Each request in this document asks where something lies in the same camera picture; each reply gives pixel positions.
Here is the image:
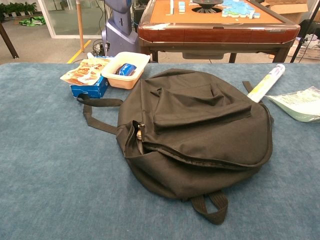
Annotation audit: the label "black fabric backpack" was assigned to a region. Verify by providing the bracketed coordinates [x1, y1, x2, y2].
[76, 68, 275, 226]

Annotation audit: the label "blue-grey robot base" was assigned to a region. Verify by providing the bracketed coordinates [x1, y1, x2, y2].
[101, 0, 140, 57]

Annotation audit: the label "beige plastic tray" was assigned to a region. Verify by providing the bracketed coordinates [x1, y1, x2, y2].
[101, 51, 151, 90]

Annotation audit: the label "blue snack packet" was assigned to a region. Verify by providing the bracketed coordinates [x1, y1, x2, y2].
[114, 63, 138, 77]

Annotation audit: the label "blue cardboard box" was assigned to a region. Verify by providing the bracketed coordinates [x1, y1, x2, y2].
[69, 76, 110, 99]

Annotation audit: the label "orange snack pouch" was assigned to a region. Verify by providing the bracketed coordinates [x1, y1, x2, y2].
[59, 57, 111, 86]

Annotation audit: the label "brown mahjong table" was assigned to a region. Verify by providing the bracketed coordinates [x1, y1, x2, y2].
[137, 0, 301, 63]

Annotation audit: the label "blue felt table cover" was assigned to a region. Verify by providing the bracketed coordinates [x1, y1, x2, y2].
[0, 62, 320, 240]

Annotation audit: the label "wooden pole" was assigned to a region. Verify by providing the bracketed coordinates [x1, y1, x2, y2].
[75, 0, 85, 53]

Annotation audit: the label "black mahjong table dome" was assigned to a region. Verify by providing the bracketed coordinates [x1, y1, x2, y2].
[192, 0, 224, 13]

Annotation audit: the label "blue mahjong tile heap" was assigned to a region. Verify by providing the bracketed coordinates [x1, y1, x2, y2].
[221, 0, 261, 20]

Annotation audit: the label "green cloth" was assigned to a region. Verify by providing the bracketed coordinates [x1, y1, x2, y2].
[19, 15, 47, 27]

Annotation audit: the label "white plastic basket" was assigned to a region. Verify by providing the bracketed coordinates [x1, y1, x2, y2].
[287, 37, 320, 61]

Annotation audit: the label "black tripod stand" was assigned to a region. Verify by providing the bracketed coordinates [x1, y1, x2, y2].
[289, 0, 320, 63]

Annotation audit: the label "open cardboard box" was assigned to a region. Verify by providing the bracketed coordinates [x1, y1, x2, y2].
[261, 0, 310, 25]

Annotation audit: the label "dark table leg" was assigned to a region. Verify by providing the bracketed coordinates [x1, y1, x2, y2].
[0, 21, 20, 60]

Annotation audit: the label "green potted plants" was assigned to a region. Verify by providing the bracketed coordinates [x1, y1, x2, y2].
[0, 1, 38, 16]

